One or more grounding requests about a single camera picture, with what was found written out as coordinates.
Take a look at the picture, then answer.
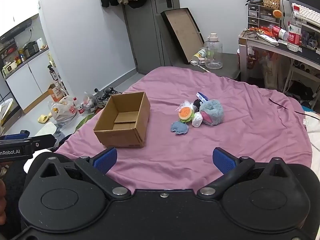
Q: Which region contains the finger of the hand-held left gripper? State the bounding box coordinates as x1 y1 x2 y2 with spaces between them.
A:
0 130 31 141
0 134 56 153

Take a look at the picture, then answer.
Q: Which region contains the black range hood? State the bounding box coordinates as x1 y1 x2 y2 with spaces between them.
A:
0 18 33 43

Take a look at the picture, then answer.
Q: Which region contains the burger plush toy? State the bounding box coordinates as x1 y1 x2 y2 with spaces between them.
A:
178 106 195 123

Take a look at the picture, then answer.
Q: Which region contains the dark spray bottle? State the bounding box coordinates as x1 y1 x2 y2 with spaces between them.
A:
47 65 59 81

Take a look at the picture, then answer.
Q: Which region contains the red bag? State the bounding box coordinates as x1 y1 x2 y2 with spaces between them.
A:
246 48 261 71

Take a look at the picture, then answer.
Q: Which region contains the green cartoon floor mat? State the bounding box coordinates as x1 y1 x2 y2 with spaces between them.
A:
74 112 97 132

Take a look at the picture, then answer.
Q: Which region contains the white desk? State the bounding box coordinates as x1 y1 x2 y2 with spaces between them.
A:
238 21 320 92

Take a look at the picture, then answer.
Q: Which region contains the cream tote bag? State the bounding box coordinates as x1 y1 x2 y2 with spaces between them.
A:
262 52 285 88

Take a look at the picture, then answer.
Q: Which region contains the clear crinkly plastic bag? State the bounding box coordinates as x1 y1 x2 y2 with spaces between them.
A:
176 100 193 112

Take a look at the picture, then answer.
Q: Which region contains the large clear water jug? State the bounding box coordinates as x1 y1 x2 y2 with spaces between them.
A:
204 33 223 70

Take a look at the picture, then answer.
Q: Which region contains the black rice cooker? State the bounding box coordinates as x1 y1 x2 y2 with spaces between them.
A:
23 41 40 57

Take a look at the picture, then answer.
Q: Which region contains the grey door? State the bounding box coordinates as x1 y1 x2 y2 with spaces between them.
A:
122 0 181 75

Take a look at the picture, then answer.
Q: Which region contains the white kitchen cabinet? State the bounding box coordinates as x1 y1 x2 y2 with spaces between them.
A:
3 47 60 112

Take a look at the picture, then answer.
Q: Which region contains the woven basket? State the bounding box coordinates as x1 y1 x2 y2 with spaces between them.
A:
263 0 281 10

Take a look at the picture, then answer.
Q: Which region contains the white jar yellow label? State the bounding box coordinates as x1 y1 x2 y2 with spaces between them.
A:
192 48 207 61

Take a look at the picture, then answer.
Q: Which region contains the black framed board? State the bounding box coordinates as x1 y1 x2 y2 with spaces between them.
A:
160 7 205 65

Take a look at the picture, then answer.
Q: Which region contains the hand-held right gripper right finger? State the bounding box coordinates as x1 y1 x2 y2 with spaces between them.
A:
197 147 298 200

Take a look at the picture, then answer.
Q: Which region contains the black cable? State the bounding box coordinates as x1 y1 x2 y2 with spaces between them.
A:
268 98 308 116

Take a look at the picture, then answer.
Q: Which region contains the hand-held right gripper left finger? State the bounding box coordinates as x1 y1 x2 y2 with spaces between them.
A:
30 147 132 200

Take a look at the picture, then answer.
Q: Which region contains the small orange-white cardboard box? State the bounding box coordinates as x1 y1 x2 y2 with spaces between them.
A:
47 83 63 102

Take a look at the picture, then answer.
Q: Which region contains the pink bed sheet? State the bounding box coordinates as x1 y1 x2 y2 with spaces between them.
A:
53 66 313 191

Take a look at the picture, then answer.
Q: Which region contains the white keyboard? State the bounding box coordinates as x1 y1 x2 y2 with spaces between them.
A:
292 3 320 27

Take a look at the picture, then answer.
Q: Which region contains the grey drawer organiser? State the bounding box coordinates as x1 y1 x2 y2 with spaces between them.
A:
247 3 281 29

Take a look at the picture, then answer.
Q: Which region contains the white soft bundle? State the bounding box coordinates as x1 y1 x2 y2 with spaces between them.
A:
191 112 203 128

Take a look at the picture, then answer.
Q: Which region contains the grey sneaker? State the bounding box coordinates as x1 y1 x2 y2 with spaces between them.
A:
96 95 110 108
101 87 122 100

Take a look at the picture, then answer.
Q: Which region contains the clear water bottle red label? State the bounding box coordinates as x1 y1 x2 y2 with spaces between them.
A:
287 6 303 52

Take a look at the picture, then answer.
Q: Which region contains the blue denim heart pillow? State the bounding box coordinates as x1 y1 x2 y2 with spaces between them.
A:
171 120 189 135

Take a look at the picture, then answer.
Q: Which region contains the blue tissue packet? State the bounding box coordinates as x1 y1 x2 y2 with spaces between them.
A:
196 92 211 104

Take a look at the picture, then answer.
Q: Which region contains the white printed plastic bag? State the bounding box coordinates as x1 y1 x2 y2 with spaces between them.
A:
48 96 78 124

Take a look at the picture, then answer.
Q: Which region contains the white flat board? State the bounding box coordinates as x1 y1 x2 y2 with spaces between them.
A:
33 121 58 137

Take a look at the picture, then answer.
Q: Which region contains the small bottle red label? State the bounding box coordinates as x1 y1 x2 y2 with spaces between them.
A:
73 97 84 116

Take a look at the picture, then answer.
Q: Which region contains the clear trash bag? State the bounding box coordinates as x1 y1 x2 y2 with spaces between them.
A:
83 92 98 113

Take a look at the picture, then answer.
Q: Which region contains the grey furry plush slipper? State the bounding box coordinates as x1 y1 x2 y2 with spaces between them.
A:
199 99 225 126

